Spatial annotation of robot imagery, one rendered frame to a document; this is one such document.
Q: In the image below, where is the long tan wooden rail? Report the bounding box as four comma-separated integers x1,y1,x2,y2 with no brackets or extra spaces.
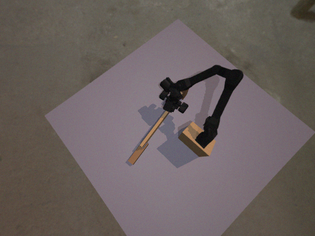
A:
140,111,170,147

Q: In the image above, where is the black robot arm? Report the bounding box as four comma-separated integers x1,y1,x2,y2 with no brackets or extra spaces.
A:
160,65,244,148

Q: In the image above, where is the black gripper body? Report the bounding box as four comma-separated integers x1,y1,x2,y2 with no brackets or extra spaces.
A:
159,90,189,114

